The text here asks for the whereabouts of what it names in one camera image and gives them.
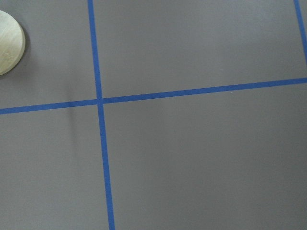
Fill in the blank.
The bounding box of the wooden cup tree stand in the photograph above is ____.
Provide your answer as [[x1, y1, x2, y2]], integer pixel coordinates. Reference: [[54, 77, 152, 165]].
[[0, 11, 26, 75]]

